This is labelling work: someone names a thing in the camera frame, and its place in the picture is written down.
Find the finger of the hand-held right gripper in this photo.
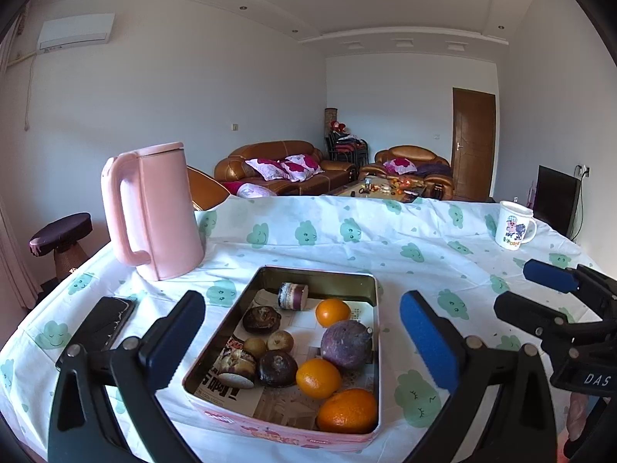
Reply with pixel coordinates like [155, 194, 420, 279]
[494, 290, 617, 372]
[523, 259, 617, 321]

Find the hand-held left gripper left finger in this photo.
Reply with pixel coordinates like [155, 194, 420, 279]
[47, 290, 207, 463]

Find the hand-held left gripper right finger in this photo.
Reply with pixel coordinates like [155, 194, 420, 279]
[400, 290, 565, 463]

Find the cake snack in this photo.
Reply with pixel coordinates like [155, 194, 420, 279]
[217, 348, 257, 389]

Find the purple passion fruit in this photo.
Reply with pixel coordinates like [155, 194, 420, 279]
[320, 319, 373, 372]

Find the dark brown round fruit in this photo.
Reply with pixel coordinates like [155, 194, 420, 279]
[242, 306, 282, 335]
[258, 350, 298, 387]

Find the orange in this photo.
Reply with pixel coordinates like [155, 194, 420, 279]
[317, 388, 378, 434]
[315, 298, 352, 329]
[295, 358, 343, 400]

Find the small purple white cylinder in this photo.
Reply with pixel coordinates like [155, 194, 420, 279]
[277, 282, 309, 310]

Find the pink metal tin box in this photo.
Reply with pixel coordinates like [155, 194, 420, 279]
[182, 265, 381, 453]

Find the person's right hand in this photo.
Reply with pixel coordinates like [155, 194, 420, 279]
[566, 392, 587, 439]

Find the white cartoon print mug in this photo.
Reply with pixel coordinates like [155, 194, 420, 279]
[495, 200, 537, 252]

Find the black television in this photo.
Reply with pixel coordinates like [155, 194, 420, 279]
[533, 165, 582, 241]

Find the black smartphone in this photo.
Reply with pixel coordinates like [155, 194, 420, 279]
[55, 296, 137, 372]

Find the pink electric kettle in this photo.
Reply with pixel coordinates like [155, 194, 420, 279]
[101, 142, 206, 281]

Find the newspaper liner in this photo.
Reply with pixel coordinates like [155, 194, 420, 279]
[193, 289, 374, 432]

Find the brown leather chair back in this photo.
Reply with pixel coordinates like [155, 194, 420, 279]
[187, 165, 231, 213]

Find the brown wooden door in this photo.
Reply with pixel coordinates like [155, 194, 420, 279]
[452, 88, 497, 199]

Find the purple blanket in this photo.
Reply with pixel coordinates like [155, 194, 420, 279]
[417, 163, 453, 179]

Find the cluttered coffee table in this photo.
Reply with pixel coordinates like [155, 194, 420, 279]
[332, 178, 430, 202]

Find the pink white floral pillow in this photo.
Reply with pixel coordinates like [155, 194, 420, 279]
[282, 154, 324, 183]
[245, 158, 290, 181]

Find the brown leather armchair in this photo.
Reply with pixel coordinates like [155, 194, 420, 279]
[359, 145, 455, 198]

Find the brown leather sofa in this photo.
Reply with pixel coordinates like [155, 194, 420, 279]
[214, 141, 360, 197]

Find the stack of dark chairs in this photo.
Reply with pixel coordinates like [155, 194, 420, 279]
[327, 132, 369, 167]

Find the white air conditioner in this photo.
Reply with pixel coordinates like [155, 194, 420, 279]
[37, 14, 115, 51]

